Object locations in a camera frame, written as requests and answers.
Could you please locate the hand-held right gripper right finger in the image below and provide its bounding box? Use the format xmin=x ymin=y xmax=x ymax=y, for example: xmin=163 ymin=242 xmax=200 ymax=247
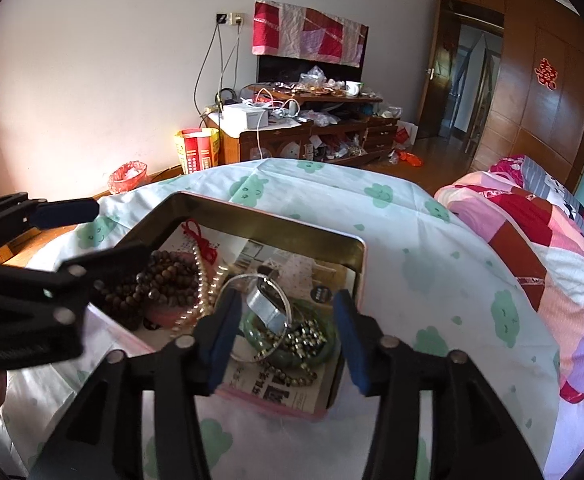
xmin=333 ymin=289 xmax=542 ymax=480

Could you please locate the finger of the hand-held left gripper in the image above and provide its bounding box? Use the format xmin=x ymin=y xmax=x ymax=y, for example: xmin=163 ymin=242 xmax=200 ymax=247
xmin=47 ymin=241 xmax=151 ymax=328
xmin=0 ymin=192 xmax=100 ymax=256

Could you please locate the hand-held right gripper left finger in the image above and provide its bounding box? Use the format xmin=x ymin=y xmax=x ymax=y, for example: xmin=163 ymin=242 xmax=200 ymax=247
xmin=27 ymin=290 xmax=243 ymax=480

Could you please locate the black crystal bead bracelet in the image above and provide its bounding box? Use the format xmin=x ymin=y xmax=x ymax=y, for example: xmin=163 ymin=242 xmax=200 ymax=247
xmin=259 ymin=317 xmax=330 ymax=361

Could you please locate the pink metal tin box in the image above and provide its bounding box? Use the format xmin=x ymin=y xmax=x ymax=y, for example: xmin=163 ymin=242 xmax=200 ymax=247
xmin=87 ymin=191 xmax=367 ymax=423

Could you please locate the green jade bangle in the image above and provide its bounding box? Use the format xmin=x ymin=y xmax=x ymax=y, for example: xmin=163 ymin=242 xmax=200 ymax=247
xmin=237 ymin=297 xmax=343 ymax=361

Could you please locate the waste bin with red bag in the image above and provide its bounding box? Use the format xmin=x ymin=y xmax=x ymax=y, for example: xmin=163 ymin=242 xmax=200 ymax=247
xmin=108 ymin=160 xmax=149 ymax=196

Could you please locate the thin silver bangle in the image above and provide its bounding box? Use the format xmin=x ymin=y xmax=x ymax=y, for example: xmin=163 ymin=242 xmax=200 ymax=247
xmin=214 ymin=272 xmax=297 ymax=361

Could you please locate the printed paper liner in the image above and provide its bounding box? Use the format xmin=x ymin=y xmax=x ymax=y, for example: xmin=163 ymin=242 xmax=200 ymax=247
xmin=139 ymin=237 xmax=357 ymax=411

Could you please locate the cloud print bed sheet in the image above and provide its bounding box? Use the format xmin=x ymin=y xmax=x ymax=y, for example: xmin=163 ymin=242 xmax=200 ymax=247
xmin=0 ymin=157 xmax=565 ymax=480

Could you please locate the red yellow gift box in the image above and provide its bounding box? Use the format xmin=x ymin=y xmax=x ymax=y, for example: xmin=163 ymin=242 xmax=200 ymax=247
xmin=174 ymin=128 xmax=221 ymax=175

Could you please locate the wooden television cabinet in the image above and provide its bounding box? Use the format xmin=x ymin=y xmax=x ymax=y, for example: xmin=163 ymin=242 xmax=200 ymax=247
xmin=204 ymin=82 xmax=403 ymax=168

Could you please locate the white cardboard box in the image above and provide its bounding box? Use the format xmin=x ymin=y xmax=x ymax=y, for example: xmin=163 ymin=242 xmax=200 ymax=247
xmin=220 ymin=104 xmax=269 ymax=136

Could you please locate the pink red patchwork quilt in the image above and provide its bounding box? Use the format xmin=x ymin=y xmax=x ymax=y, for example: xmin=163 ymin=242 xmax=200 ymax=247
xmin=434 ymin=170 xmax=584 ymax=406

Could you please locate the red white paper bag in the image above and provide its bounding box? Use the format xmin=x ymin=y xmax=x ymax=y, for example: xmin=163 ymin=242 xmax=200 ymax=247
xmin=393 ymin=121 xmax=419 ymax=148

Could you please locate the pale lilac bed sheet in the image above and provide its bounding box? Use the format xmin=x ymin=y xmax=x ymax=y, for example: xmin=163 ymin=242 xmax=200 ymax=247
xmin=542 ymin=395 xmax=584 ymax=480

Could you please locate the pink floral pillow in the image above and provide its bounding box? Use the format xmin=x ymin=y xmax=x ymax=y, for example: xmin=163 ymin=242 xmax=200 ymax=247
xmin=489 ymin=156 xmax=527 ymax=186

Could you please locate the black television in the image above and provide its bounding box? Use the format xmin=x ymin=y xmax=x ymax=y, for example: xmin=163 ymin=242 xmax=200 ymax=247
xmin=257 ymin=54 xmax=365 ymax=83

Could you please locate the dark wooden door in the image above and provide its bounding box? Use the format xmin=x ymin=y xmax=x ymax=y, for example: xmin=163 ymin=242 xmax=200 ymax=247
xmin=418 ymin=0 xmax=455 ymax=138

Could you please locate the grey striped patchwork pillow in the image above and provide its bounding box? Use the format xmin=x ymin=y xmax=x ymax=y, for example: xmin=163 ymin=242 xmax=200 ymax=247
xmin=519 ymin=155 xmax=584 ymax=261

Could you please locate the wooden wardrobe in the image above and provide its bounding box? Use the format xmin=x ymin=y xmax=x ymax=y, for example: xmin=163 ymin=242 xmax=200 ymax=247
xmin=432 ymin=0 xmax=584 ymax=196

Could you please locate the red patchwork dust cloth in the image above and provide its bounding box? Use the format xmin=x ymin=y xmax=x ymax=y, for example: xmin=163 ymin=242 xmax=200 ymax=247
xmin=252 ymin=0 xmax=370 ymax=67

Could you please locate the brown wooden bead bracelet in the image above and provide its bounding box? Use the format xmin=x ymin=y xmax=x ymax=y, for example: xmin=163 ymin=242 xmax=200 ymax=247
xmin=104 ymin=250 xmax=203 ymax=331

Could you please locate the wide silver cuff bracelet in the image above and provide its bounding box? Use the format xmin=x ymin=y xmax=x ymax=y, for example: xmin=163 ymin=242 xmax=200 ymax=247
xmin=246 ymin=277 xmax=285 ymax=326

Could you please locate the cream pearl bracelet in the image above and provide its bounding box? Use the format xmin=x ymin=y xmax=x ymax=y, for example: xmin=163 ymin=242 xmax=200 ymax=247
xmin=172 ymin=250 xmax=213 ymax=336

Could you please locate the dark bead bracelet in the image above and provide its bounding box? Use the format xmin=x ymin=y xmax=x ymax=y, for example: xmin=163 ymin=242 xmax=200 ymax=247
xmin=254 ymin=357 xmax=319 ymax=387

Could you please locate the red knotted cord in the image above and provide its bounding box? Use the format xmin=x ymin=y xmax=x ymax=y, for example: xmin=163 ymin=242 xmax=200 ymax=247
xmin=181 ymin=218 xmax=223 ymax=261

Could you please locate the grey power cable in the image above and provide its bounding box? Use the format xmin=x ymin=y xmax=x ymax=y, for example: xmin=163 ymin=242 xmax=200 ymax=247
xmin=194 ymin=25 xmax=223 ymax=111

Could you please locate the red paper wall decoration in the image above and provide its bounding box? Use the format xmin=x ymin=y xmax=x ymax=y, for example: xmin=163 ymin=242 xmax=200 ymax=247
xmin=536 ymin=57 xmax=558 ymax=92

